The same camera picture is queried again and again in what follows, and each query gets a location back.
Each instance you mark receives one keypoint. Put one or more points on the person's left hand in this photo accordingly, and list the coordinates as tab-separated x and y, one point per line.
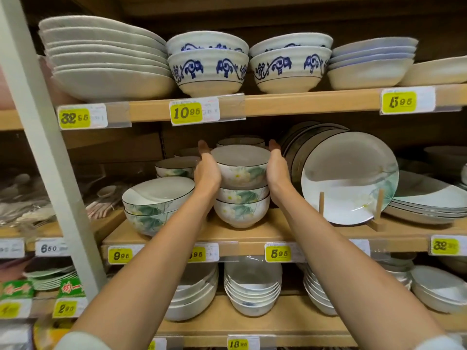
208	174

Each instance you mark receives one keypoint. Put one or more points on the person's right hand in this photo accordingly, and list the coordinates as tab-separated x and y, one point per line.
278	174

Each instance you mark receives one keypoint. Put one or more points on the person's right forearm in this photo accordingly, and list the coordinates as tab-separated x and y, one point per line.
357	273

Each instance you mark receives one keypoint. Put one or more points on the person's left forearm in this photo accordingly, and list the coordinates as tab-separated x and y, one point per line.
146	273

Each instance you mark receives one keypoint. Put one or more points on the stack of large white bowls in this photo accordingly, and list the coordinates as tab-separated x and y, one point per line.
193	298

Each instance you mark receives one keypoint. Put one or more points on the stack of large white dishes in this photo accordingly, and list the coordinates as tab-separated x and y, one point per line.
113	83

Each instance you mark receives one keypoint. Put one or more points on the person's white left sleeve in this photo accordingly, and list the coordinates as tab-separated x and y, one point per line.
80	342

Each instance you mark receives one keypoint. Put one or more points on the yellow price tag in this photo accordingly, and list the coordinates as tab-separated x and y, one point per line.
278	254
74	118
445	247
398	102
199	254
157	344
120	255
363	247
186	113
238	344

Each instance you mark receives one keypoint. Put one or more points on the row of black-rimmed floral plates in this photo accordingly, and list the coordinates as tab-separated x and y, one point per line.
346	178

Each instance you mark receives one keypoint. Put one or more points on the blue patterned white bowl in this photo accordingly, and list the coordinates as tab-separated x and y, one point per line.
292	40
208	38
208	87
290	85

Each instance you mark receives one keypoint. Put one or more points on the bundle of pink ceramic spoons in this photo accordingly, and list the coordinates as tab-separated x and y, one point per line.
105	191

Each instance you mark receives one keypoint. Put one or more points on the wooden plate rack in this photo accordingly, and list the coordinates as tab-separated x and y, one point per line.
379	207

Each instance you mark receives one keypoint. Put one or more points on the white price tag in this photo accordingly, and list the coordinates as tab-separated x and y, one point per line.
11	248
49	247

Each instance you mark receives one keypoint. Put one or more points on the stack of pale green plates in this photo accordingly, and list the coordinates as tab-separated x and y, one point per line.
51	278

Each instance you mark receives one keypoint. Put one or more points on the green sign price tag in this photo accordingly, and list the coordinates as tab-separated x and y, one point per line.
11	309
65	309

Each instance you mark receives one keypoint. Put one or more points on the yellow bear divided plate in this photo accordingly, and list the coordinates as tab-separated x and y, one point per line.
47	335

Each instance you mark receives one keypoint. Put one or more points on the white divided kids plate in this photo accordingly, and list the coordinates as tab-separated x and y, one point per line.
14	339

